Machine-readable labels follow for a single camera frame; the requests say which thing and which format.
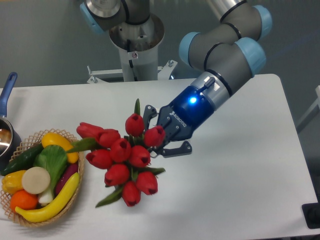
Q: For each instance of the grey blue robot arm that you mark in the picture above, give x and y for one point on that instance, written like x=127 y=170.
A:
x=227 y=57

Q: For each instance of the woven wicker basket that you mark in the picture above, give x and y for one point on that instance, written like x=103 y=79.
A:
x=5 y=198

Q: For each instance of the purple sweet potato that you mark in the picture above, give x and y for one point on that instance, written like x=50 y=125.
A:
x=69 y=171

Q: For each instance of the white furniture leg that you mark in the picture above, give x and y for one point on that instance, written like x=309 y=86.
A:
x=310 y=113

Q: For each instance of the blue handled saucepan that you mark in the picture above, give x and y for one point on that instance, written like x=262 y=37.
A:
x=9 y=138

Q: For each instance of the red tulip bouquet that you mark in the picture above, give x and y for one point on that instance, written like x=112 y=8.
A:
x=126 y=160

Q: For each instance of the beige round radish slice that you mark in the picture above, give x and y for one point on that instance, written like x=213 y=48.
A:
x=36 y=180

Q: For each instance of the black device at edge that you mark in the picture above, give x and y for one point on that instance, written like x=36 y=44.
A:
x=311 y=212

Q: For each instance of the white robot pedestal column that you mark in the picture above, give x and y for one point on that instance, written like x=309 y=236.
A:
x=138 y=48

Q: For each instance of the orange fruit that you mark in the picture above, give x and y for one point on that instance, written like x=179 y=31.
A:
x=23 y=200

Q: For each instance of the white metal base frame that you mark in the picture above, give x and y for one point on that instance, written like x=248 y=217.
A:
x=100 y=76

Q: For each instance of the yellow bell pepper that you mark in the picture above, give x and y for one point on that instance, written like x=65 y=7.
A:
x=12 y=182

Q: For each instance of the yellow banana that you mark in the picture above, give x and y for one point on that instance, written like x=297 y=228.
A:
x=56 y=206

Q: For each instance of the yellow lemon squash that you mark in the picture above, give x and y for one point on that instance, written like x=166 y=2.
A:
x=52 y=138

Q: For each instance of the dark green cucumber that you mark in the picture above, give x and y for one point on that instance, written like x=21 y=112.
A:
x=23 y=161

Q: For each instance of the green bok choy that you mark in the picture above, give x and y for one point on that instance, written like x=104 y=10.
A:
x=52 y=158

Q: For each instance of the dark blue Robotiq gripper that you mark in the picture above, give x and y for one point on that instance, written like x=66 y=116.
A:
x=186 y=112

